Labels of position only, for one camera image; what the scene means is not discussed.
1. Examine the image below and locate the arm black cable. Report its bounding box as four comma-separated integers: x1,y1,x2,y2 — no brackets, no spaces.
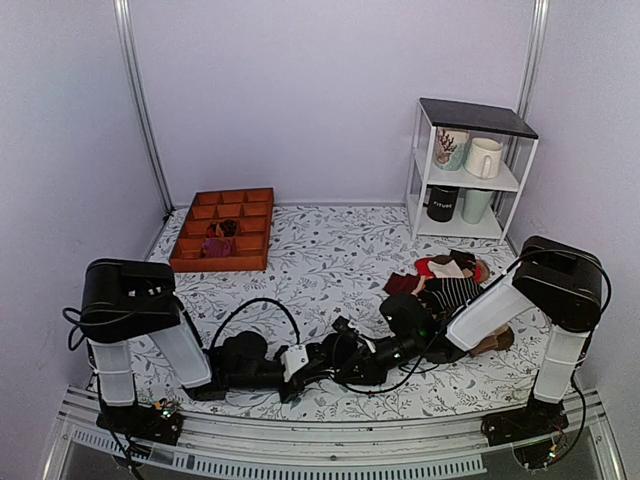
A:
207,297,301,351
479,249,614,446

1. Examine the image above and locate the aluminium front rail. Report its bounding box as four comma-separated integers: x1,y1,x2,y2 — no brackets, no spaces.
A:
42,384,626,480

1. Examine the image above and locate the floral ceramic mug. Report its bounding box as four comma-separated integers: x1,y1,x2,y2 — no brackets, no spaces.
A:
434,127,470,171

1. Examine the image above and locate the mint green tumbler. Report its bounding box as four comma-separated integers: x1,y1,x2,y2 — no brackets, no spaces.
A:
461,189,494,225

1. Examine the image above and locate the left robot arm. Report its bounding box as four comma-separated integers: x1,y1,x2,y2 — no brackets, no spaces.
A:
63,259,331,434

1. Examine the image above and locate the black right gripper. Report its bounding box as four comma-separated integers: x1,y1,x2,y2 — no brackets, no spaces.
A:
338,334,422,389

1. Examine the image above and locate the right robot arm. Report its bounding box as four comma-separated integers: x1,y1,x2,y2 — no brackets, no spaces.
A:
334,236,612,436

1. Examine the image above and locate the black mug white lettering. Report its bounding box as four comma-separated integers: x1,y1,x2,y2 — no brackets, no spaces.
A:
426,185,459,223

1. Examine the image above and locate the dark red rolled sock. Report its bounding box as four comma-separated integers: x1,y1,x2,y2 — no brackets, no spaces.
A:
206,219,238,238

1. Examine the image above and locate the cream and brown sock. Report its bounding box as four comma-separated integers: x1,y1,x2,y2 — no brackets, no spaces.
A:
427,250,491,284

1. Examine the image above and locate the orange wooden divider tray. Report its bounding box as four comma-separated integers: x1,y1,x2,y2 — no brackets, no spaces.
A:
170,188,274,273

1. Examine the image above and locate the cream ribbed mug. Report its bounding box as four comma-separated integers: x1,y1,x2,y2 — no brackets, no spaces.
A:
464,137,503,180

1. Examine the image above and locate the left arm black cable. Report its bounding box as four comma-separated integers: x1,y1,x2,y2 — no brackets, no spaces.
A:
207,297,301,351

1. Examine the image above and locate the left aluminium post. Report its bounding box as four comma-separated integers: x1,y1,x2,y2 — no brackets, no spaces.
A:
113,0,175,217

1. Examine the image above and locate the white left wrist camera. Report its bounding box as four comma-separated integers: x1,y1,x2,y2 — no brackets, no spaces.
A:
280,344,309,383

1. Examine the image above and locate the brown argyle sock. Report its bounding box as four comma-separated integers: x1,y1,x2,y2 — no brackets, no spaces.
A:
469,326,514,357

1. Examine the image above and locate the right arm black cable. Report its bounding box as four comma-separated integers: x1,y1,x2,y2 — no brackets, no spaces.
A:
479,249,614,446

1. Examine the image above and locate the white shelf rack black top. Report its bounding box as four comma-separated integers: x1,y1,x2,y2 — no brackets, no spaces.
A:
405,98,539,242

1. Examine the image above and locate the purple rolled sock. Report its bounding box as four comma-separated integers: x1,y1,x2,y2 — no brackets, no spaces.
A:
201,237,235,258

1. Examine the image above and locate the right aluminium post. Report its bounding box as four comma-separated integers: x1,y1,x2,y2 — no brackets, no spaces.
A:
516,0,550,120

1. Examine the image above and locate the aluminium post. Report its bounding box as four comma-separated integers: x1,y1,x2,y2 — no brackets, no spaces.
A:
516,0,550,120
113,0,175,217

